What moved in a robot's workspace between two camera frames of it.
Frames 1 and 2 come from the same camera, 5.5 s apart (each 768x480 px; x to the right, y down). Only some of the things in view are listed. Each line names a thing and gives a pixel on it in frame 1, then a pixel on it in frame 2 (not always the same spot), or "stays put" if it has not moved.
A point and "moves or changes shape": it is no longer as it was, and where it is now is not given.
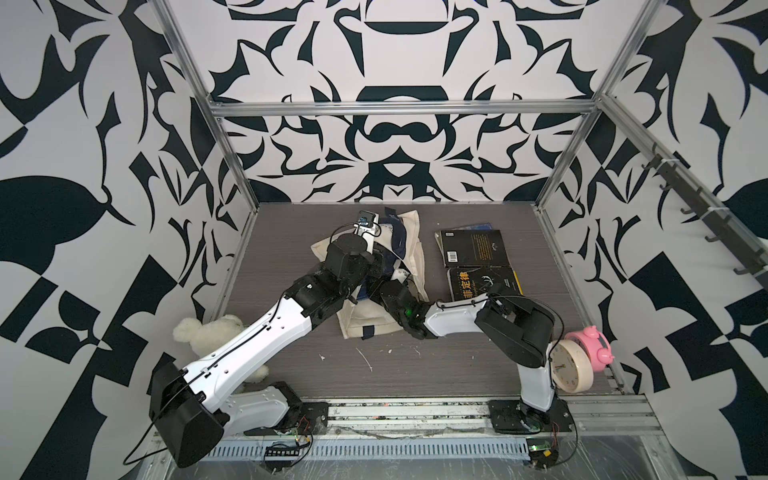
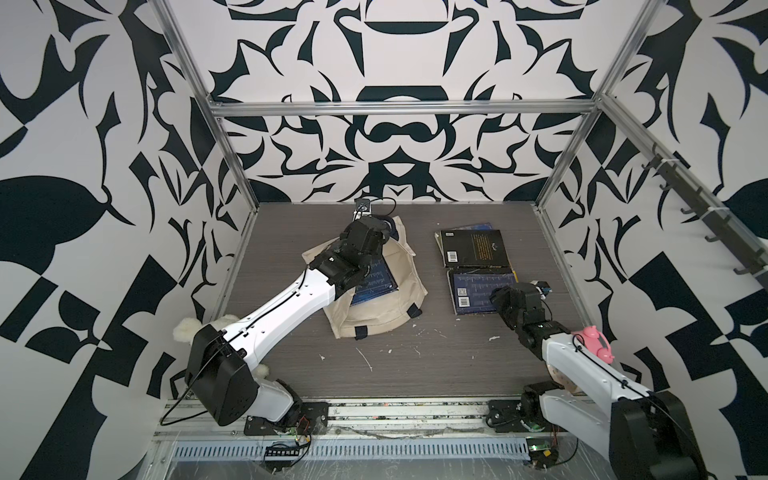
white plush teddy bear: [205, 336] stays put
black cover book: [472, 248] stays put
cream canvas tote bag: [363, 317] moves or changes shape
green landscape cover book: [479, 227] stays put
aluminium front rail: [612, 416] stays put
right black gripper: [375, 288] to [501, 296]
